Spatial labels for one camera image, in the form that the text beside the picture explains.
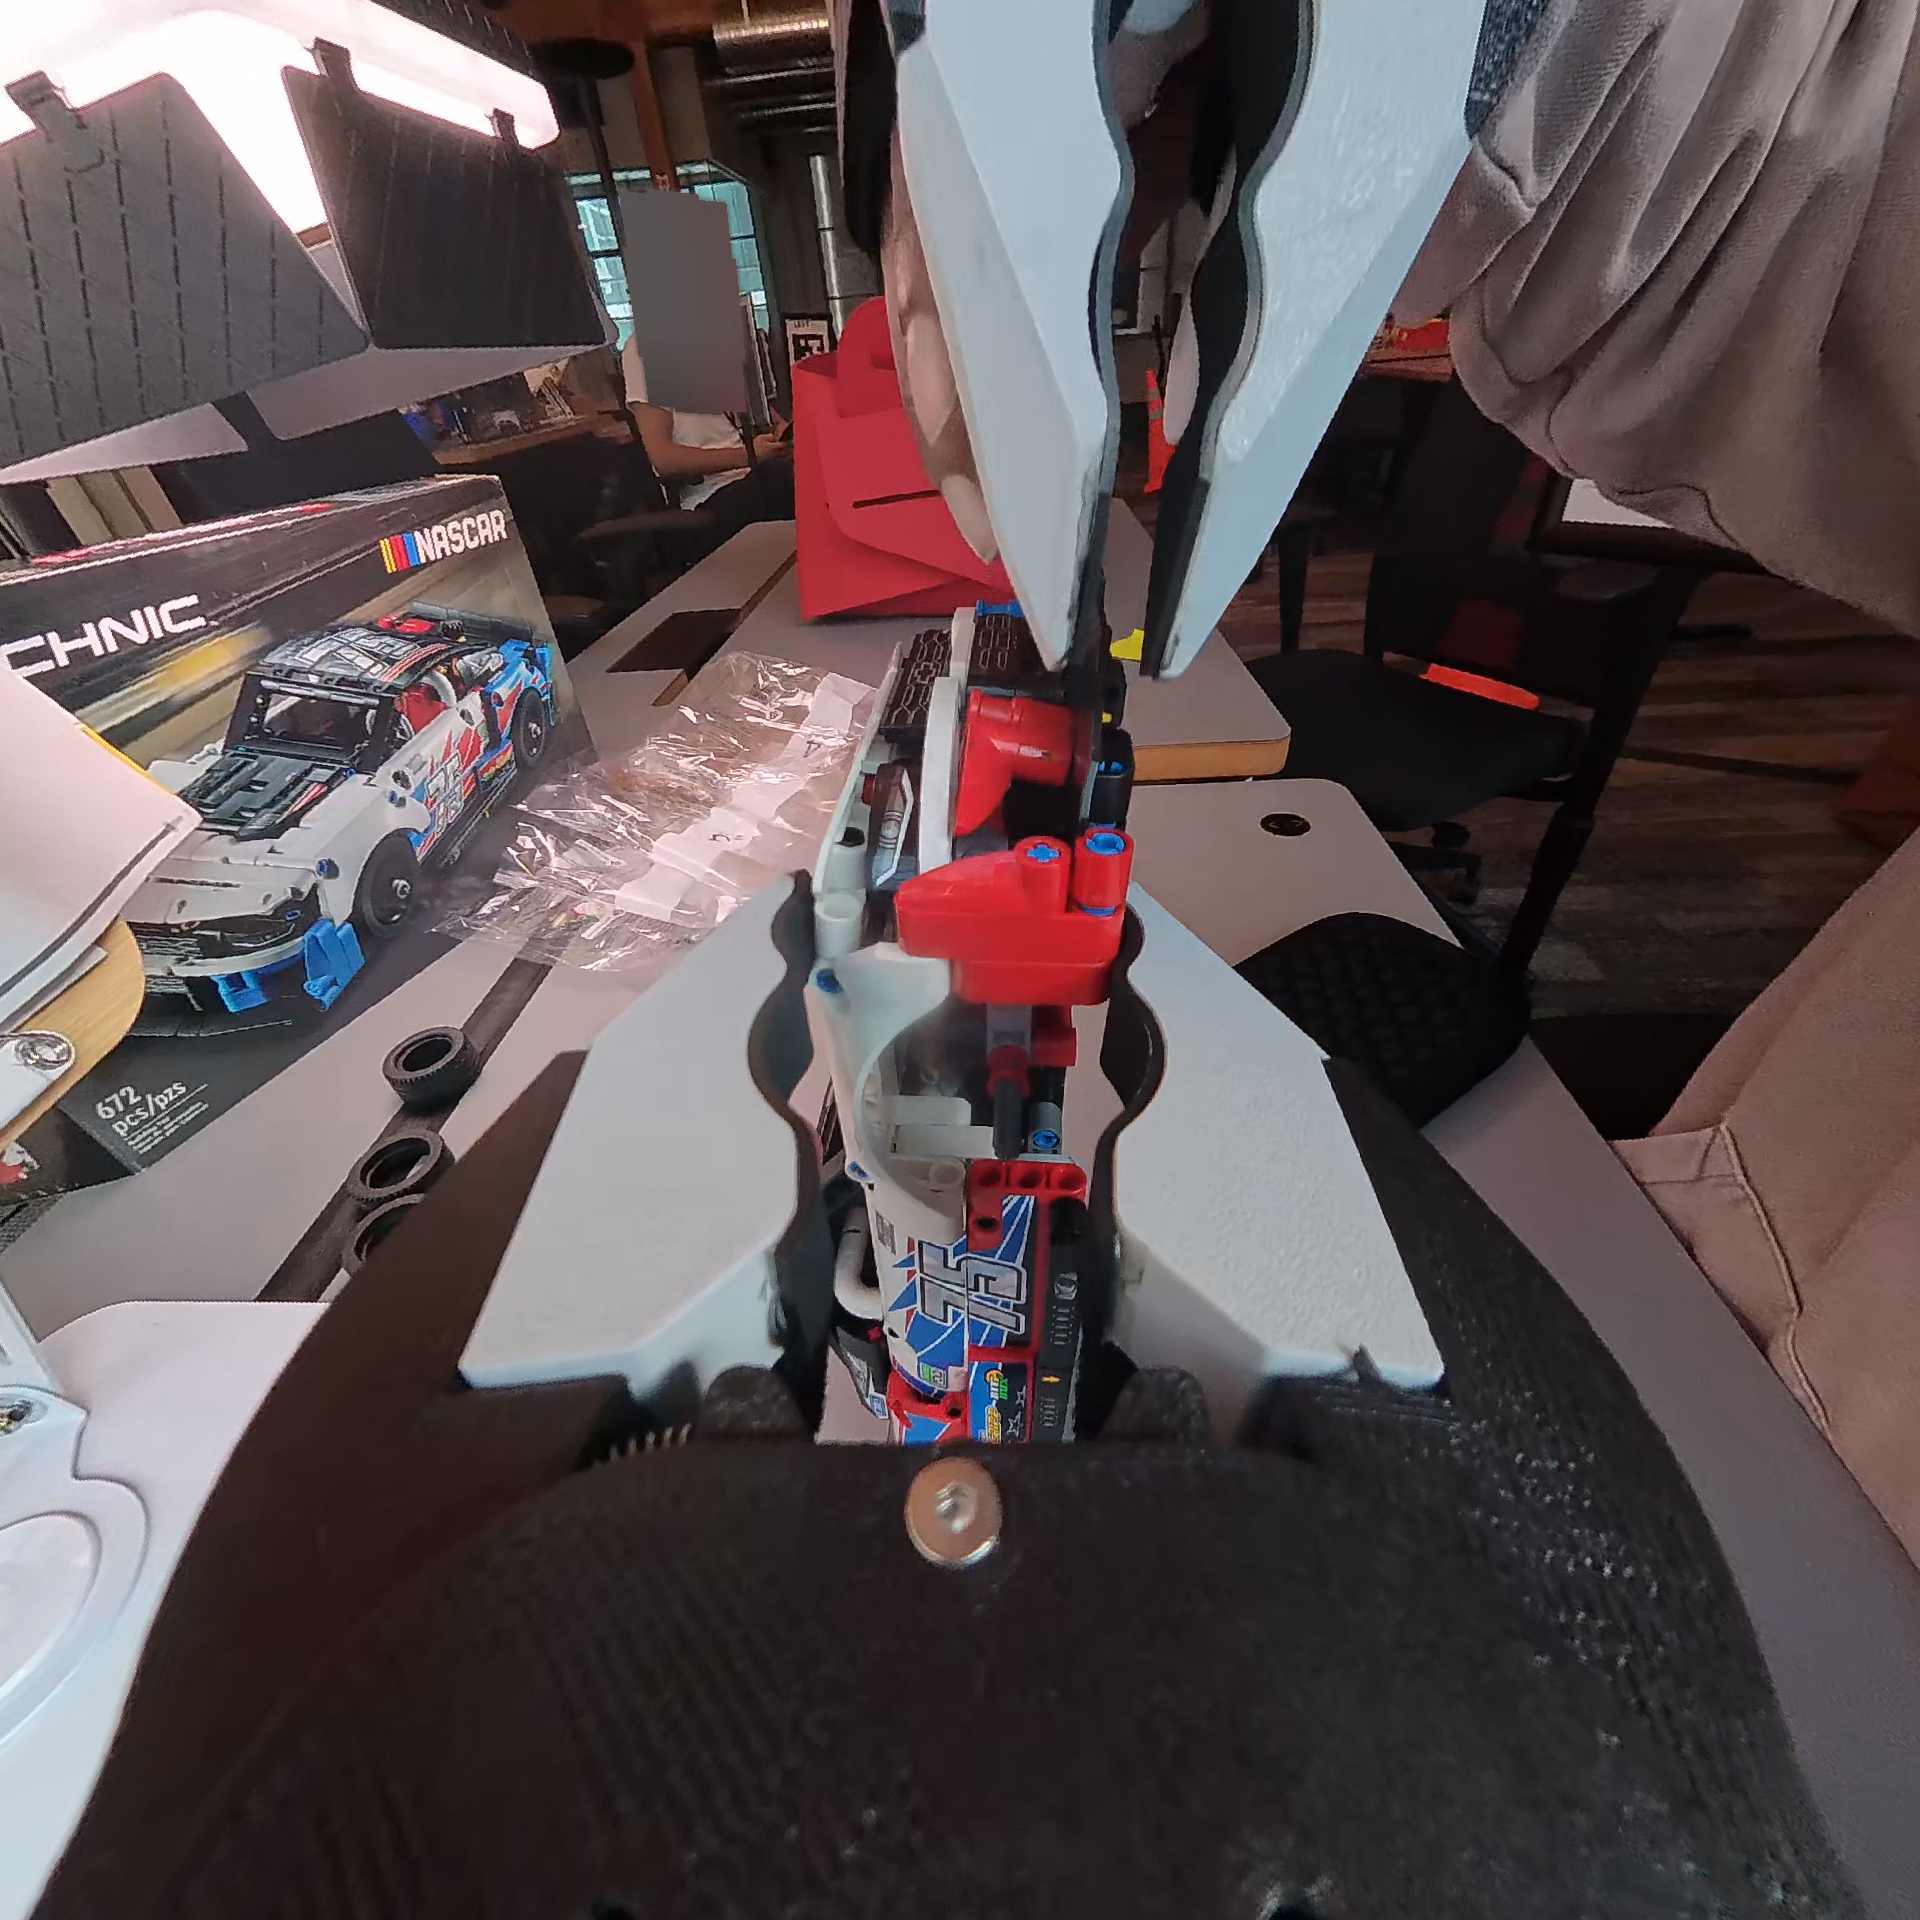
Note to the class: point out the white booklet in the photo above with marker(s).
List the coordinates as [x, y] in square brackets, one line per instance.
[74, 811]

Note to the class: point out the small white marker sign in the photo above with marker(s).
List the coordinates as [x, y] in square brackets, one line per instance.
[806, 338]

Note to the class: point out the white folding stand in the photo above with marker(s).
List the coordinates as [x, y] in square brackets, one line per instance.
[180, 1394]

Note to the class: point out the person's torso beige sweatshirt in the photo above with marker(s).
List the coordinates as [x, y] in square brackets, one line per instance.
[1830, 1200]

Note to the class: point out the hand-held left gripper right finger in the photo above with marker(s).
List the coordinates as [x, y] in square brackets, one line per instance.
[1261, 1200]

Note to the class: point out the black office chair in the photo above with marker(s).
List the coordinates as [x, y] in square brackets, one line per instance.
[1425, 735]

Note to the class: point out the person's right forearm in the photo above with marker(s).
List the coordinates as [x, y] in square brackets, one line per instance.
[1724, 300]

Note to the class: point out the orange traffic cone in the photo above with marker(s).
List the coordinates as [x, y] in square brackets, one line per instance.
[1155, 450]

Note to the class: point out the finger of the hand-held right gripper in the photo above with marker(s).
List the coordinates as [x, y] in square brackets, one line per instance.
[1351, 181]
[991, 224]

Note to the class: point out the toy brick race car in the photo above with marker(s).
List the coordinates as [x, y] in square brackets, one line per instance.
[1020, 931]

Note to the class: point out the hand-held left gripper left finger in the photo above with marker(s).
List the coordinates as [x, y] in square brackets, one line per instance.
[645, 1200]

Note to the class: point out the metal ventilation duct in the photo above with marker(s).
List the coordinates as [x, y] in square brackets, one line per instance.
[773, 38]

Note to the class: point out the toy car product box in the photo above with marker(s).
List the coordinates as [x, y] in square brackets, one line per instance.
[374, 600]

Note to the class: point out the clear plastic bag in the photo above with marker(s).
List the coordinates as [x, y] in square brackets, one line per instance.
[675, 811]

